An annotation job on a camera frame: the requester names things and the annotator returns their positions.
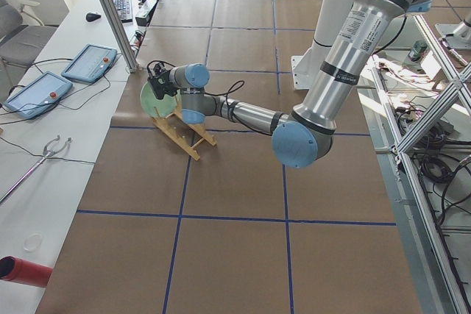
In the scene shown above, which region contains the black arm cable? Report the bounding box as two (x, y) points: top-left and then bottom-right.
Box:
(202, 79), (248, 124)

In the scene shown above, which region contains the blue teach pendant far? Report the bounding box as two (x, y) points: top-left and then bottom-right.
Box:
(61, 44), (118, 83)

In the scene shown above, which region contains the light green plate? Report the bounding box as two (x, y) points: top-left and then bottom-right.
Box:
(140, 82), (180, 118)

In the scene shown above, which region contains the aluminium frame post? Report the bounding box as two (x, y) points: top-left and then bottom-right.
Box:
(99, 0), (139, 73)

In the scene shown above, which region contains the black computer mouse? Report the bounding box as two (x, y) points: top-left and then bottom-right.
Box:
(85, 13), (102, 23)

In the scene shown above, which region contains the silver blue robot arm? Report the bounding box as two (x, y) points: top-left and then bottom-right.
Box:
(147, 0), (432, 168)

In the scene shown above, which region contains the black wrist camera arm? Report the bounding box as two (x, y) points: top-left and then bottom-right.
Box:
(146, 60), (172, 76)

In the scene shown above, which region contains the aluminium side frame rail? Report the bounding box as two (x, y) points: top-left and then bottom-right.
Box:
(367, 15), (471, 314)

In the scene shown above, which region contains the grey office chair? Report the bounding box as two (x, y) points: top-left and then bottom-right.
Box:
(1, 0), (57, 68)

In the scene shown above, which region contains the clear tape ring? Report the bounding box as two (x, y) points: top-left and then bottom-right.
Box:
(24, 232), (45, 252)

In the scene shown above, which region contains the red cylinder bottle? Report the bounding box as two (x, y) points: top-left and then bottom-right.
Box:
(1, 256), (53, 288)

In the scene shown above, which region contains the blue teach pendant near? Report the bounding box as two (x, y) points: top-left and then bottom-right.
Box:
(4, 71), (73, 119)

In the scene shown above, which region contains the metal reacher grabber tool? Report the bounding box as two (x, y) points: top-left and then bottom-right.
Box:
(1, 135), (72, 205)

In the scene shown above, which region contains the black keyboard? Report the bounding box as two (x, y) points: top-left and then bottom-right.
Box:
(112, 0), (133, 23)

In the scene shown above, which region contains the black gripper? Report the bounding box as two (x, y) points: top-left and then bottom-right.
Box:
(148, 71), (175, 99)

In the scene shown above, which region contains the blue teach pendant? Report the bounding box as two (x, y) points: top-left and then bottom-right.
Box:
(4, 71), (73, 119)
(61, 44), (118, 83)

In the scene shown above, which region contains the wooden dish rack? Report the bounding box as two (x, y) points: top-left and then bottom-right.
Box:
(152, 103), (217, 161)

